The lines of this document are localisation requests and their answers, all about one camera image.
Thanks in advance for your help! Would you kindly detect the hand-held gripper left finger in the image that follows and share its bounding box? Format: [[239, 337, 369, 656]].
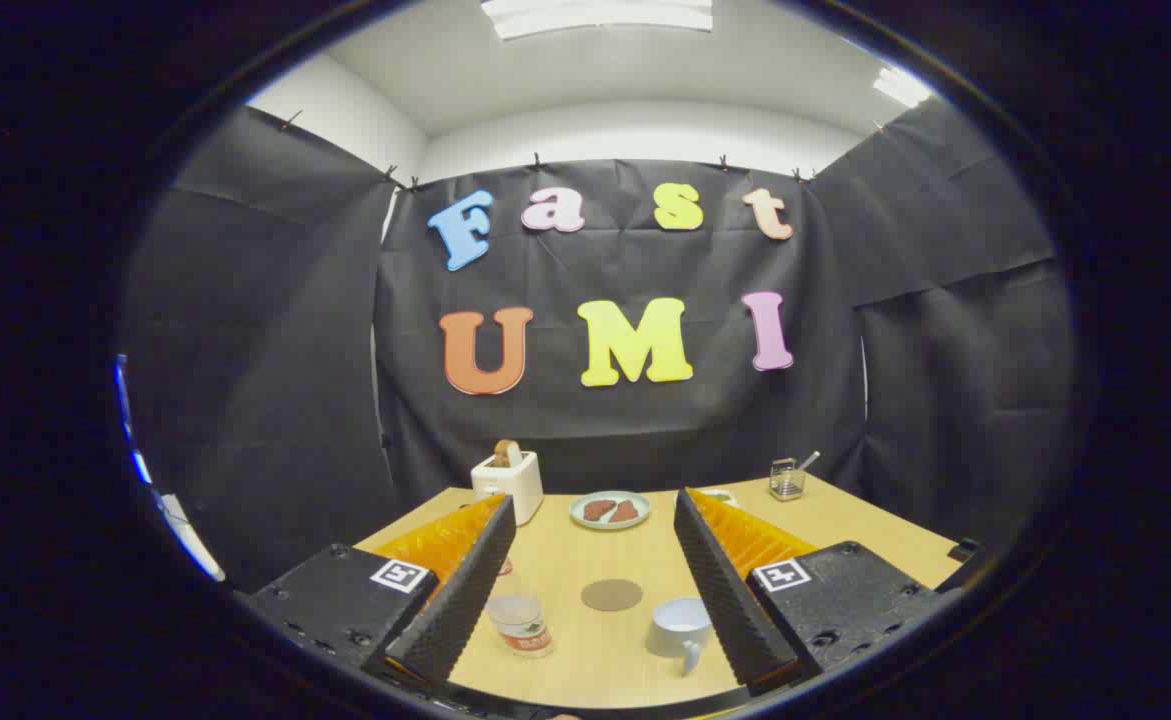
[[245, 493, 517, 689]]

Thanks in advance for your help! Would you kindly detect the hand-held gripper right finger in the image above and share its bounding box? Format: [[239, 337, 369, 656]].
[[673, 487, 948, 691]]

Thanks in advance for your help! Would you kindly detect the pale blue cup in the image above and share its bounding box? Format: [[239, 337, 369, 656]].
[[645, 598, 714, 677]]

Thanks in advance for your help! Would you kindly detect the clear plastic juice bottle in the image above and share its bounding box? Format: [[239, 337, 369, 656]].
[[485, 555, 556, 661]]

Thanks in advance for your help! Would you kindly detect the brown round coaster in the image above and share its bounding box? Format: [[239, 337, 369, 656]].
[[581, 578, 644, 612]]

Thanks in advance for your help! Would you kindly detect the white toaster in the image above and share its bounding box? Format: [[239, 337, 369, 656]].
[[471, 450, 545, 527]]

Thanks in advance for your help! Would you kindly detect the pale green plate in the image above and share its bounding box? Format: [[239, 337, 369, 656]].
[[569, 490, 652, 530]]

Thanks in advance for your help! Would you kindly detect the wooden table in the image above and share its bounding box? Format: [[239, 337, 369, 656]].
[[353, 472, 964, 711]]

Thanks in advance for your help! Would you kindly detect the black backdrop cloth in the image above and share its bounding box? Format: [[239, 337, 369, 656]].
[[120, 95, 1076, 596]]

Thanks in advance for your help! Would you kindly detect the small ceiling light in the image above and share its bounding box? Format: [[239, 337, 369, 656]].
[[872, 65, 934, 109]]

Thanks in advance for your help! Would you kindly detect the long ceiling light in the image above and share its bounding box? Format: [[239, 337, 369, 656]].
[[480, 0, 714, 41]]

